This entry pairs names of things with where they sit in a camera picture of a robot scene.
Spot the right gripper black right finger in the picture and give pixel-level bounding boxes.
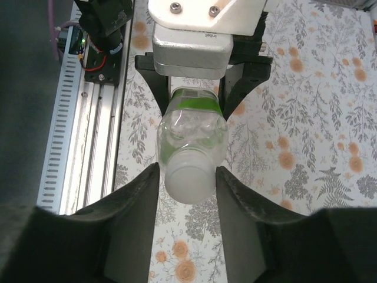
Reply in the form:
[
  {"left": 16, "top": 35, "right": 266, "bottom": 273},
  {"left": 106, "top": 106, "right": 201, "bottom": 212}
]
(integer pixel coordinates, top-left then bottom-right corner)
[{"left": 214, "top": 166, "right": 377, "bottom": 283}]

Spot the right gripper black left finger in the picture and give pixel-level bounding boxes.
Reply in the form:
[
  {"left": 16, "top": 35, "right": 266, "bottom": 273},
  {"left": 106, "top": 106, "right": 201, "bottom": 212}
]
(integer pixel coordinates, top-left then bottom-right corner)
[{"left": 0, "top": 162, "right": 160, "bottom": 283}]

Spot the white bottle cap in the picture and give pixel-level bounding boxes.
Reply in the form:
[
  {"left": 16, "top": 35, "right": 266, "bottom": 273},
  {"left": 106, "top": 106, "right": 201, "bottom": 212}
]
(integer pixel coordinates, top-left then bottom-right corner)
[{"left": 164, "top": 150, "right": 215, "bottom": 206}]

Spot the floral patterned table cover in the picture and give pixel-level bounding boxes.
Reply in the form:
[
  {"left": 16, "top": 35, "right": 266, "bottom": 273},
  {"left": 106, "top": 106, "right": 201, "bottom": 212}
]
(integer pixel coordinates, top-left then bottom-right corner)
[{"left": 113, "top": 0, "right": 377, "bottom": 283}]

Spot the small circuit board green light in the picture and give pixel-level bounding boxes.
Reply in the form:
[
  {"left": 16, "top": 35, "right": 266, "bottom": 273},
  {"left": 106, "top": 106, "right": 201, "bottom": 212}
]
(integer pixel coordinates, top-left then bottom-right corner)
[{"left": 58, "top": 26, "right": 87, "bottom": 58}]

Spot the grey metal panel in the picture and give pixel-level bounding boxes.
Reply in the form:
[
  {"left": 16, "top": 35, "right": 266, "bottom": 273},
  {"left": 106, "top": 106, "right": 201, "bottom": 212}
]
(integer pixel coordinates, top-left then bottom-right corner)
[{"left": 0, "top": 0, "right": 77, "bottom": 213}]

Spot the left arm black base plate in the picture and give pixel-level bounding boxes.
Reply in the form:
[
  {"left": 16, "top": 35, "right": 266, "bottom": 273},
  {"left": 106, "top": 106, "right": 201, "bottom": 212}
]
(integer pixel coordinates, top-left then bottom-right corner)
[{"left": 84, "top": 44, "right": 126, "bottom": 87}]

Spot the thin red wire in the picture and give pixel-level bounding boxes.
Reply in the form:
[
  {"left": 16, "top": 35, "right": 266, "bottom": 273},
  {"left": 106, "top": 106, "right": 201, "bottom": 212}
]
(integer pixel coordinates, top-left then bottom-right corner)
[{"left": 82, "top": 41, "right": 109, "bottom": 72}]

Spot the aluminium front frame rail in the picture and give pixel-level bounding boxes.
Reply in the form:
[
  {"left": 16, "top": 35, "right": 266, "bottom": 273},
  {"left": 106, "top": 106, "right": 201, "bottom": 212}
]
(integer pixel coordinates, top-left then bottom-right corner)
[{"left": 58, "top": 0, "right": 135, "bottom": 218}]

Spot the slotted grey cable duct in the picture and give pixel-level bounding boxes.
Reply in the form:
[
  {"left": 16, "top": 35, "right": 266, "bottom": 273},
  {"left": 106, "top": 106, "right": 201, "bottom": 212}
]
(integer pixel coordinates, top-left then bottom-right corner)
[{"left": 37, "top": 25, "right": 89, "bottom": 209}]

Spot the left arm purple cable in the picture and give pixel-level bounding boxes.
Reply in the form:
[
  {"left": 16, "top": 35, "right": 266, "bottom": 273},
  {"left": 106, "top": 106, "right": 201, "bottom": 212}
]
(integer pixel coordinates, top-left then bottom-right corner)
[{"left": 48, "top": 0, "right": 62, "bottom": 62}]

